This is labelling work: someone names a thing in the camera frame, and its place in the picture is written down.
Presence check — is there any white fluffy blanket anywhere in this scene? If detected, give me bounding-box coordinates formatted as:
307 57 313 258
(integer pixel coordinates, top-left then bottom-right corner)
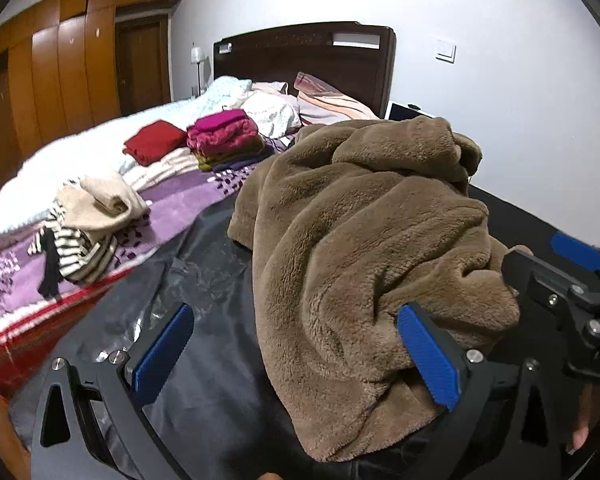
0 95 201 241

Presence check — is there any brown wooden door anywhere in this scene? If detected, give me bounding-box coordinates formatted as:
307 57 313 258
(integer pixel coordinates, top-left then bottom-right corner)
115 15 173 116

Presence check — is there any white floral cloth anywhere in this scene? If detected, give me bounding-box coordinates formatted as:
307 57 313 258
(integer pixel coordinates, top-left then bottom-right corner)
240 81 303 138

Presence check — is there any black shiny bed cover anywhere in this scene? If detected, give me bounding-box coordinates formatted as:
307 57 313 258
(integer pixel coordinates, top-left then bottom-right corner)
7 184 600 480

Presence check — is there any person's right hand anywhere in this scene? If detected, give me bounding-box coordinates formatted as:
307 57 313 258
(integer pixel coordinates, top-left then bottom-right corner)
569 384 600 454

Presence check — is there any magenta folded garment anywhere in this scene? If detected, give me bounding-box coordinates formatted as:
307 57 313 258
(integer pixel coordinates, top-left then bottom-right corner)
186 109 260 157

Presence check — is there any black white striped garment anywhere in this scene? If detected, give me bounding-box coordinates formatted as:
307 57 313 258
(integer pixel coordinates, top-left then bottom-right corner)
27 200 118 283

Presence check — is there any dark wooden headboard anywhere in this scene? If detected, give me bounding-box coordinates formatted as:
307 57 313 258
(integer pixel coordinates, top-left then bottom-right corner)
212 21 397 118

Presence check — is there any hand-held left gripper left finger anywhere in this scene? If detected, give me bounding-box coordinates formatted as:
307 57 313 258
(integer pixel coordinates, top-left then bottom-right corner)
30 302 196 480

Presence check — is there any brown fleece cloth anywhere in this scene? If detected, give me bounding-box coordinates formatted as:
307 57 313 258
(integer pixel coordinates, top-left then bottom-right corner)
227 115 533 463

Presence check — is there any cream striped folded cloth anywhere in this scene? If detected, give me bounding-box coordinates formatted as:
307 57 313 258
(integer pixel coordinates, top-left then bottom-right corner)
122 147 201 193

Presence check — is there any red folded garment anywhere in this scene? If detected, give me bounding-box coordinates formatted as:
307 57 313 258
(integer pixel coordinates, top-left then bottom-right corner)
122 120 188 166

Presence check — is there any white framed monitor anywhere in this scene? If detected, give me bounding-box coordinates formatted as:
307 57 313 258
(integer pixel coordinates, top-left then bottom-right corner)
384 100 436 123

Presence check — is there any purple patterned bedsheet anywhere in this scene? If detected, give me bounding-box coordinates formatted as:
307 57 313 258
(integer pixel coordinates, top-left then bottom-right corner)
0 140 301 391

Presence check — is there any pink striped pillow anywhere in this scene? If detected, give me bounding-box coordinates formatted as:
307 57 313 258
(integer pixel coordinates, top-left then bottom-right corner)
294 71 381 123

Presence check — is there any wooden wardrobe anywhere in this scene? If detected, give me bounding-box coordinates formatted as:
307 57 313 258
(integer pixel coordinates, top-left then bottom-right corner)
0 0 187 196

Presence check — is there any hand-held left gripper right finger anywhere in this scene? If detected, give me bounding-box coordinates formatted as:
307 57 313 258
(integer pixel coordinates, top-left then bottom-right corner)
396 302 588 480

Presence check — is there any beige sweater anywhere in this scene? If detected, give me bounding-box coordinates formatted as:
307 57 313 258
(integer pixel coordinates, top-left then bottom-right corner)
55 172 151 233

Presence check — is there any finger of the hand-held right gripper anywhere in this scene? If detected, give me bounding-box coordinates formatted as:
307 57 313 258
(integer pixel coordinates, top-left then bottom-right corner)
550 232 600 293
502 250 600 333

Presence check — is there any pale blue quilt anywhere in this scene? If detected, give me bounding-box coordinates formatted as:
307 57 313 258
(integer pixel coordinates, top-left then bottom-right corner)
195 76 253 121

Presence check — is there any white bedside lamp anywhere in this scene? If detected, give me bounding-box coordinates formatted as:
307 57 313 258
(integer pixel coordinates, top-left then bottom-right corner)
191 46 205 98

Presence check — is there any olive folded garment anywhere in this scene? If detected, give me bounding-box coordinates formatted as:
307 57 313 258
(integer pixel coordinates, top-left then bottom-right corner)
195 137 266 171

